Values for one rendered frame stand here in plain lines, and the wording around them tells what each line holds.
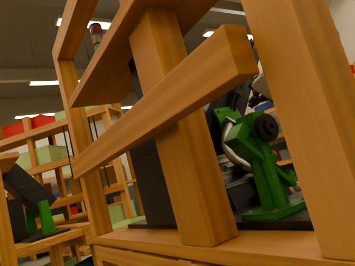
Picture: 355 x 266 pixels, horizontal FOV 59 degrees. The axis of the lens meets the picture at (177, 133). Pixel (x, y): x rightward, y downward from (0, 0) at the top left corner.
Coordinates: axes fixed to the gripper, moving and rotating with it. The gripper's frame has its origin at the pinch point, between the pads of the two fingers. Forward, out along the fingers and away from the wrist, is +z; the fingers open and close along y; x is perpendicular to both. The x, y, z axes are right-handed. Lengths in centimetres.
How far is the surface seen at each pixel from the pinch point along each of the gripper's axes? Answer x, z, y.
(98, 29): -17, 25, 61
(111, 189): -72, 270, 18
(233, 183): 18.1, 20.0, -9.5
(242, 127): 22.8, -9.1, 5.2
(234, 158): 12.2, 15.3, -5.3
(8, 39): -335, 461, 339
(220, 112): -6.9, 18.3, 3.9
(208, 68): 35, -28, 23
